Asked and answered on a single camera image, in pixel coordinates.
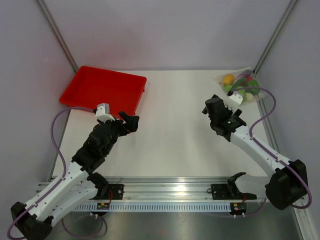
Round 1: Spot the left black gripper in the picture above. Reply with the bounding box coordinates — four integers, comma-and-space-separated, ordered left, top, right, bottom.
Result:
98, 111, 139, 156

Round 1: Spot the clear zip top bag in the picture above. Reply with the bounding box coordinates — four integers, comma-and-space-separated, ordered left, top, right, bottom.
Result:
213, 67, 267, 106

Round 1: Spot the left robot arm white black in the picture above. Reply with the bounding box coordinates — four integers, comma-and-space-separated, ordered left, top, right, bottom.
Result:
7, 111, 140, 240

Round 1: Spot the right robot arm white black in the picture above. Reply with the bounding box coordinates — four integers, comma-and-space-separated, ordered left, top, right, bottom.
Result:
202, 95, 310, 210

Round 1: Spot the yellow fake lemon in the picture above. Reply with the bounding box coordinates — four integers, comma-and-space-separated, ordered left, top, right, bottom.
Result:
222, 74, 235, 86

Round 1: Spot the dark green fake pepper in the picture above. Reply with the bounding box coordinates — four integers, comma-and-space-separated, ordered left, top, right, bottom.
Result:
243, 79, 260, 87

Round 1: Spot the purple fake eggplant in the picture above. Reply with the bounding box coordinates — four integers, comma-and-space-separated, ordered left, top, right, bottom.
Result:
236, 69, 253, 80

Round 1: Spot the red plastic tray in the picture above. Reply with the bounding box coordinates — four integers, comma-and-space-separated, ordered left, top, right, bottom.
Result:
59, 66, 147, 117

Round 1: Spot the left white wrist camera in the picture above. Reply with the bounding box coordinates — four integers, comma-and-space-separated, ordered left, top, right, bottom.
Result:
95, 103, 116, 123

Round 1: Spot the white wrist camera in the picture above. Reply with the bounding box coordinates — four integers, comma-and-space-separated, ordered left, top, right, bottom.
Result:
95, 103, 116, 123
228, 92, 244, 107

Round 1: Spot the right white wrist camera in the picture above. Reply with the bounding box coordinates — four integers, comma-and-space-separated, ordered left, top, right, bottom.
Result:
228, 92, 244, 107

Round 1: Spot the aluminium mounting rail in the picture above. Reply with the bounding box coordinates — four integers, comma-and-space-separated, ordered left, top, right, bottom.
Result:
34, 176, 271, 201

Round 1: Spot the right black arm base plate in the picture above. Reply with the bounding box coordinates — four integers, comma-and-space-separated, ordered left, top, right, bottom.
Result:
209, 183, 257, 201

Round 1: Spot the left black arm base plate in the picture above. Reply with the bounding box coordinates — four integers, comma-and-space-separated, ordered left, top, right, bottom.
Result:
92, 183, 125, 200

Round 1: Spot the white slotted cable duct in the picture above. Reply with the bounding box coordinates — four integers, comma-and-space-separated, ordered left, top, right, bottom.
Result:
74, 202, 231, 213

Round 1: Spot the right aluminium corner post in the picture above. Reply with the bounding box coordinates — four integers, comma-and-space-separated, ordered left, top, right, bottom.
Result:
253, 0, 299, 75

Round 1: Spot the aluminium corner post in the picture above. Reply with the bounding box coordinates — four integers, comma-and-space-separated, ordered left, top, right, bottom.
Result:
35, 0, 79, 73
253, 0, 299, 75

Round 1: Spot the left aluminium corner post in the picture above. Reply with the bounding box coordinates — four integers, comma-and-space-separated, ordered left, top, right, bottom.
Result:
35, 0, 79, 73

